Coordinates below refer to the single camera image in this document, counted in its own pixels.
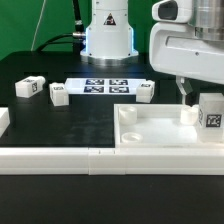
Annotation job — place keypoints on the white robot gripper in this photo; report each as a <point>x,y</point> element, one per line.
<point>188,40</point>

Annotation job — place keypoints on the white square table top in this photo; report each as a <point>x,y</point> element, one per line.
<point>161,125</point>

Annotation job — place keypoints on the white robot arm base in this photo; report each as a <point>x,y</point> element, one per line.
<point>109,37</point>

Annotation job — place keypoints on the white left fence piece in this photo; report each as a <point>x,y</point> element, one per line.
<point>4,119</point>

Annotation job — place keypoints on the white apriltag base plate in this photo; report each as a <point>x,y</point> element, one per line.
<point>102,86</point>

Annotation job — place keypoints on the white front fence wall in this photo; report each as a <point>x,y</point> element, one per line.
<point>23,161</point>

